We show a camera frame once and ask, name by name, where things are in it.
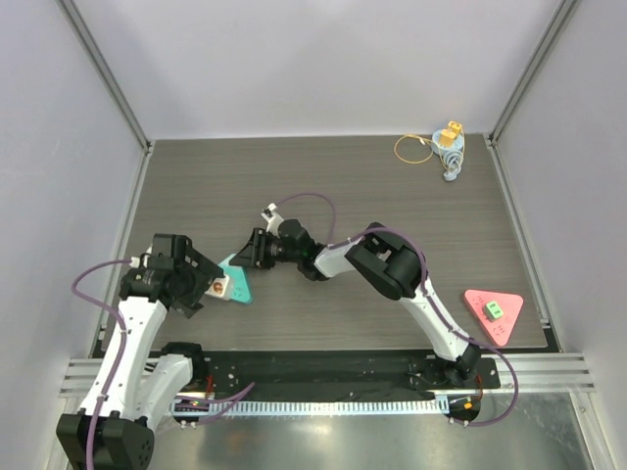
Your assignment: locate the white cube plug adapter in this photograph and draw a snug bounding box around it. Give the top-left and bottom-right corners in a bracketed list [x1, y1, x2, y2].
[205, 275, 233, 301]

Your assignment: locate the slotted cable duct strip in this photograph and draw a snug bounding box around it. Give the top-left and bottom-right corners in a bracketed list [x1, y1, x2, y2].
[169, 397, 450, 419]

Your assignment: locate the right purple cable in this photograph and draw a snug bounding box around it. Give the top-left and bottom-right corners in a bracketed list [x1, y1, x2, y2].
[273, 194, 520, 426]

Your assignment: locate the purple cable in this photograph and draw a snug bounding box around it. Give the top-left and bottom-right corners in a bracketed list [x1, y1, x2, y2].
[72, 258, 256, 470]
[273, 194, 520, 426]

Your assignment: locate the pink triangular power socket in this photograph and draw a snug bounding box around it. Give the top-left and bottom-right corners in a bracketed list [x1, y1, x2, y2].
[463, 289, 524, 347]

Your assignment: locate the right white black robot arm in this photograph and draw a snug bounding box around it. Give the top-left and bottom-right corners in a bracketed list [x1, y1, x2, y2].
[229, 219, 481, 388]

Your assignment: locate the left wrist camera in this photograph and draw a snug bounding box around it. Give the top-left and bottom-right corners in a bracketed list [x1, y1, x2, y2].
[129, 252, 152, 268]

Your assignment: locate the green cube plug adapter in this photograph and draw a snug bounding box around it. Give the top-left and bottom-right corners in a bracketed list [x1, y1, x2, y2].
[483, 301, 504, 322]

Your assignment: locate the aluminium frame rail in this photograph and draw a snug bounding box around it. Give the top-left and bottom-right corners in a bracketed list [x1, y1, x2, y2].
[489, 354, 597, 393]

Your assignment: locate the light blue cable holder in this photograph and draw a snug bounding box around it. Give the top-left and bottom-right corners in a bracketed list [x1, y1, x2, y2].
[431, 129, 465, 182]

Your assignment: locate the yellow connector block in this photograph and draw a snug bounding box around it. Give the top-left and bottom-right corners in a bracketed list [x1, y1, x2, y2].
[438, 120, 462, 147]

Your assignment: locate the teal triangular power socket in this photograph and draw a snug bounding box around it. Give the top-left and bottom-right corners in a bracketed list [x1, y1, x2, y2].
[218, 254, 253, 305]

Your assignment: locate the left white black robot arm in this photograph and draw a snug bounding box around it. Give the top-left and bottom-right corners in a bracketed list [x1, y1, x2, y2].
[56, 234, 223, 469]

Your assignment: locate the yellow thin cable loop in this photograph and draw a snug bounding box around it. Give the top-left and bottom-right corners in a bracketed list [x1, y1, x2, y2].
[395, 133, 437, 165]

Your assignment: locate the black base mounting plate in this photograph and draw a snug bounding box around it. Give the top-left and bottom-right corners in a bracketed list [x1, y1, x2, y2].
[161, 344, 501, 393]

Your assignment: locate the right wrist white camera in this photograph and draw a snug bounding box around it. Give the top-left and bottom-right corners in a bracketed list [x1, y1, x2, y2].
[261, 203, 283, 232]

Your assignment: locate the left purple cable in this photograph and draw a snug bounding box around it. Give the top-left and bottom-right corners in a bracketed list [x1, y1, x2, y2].
[72, 258, 256, 470]

